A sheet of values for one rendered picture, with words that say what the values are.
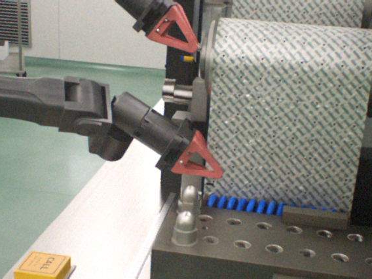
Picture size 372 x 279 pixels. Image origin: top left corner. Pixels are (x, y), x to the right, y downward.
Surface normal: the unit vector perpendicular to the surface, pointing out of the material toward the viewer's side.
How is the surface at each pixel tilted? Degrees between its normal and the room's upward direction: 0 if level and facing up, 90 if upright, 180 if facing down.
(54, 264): 0
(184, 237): 90
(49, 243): 0
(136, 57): 90
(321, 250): 0
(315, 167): 91
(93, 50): 90
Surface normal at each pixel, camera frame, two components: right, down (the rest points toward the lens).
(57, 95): 0.33, -0.58
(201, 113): -0.17, 0.30
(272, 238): 0.06, -0.95
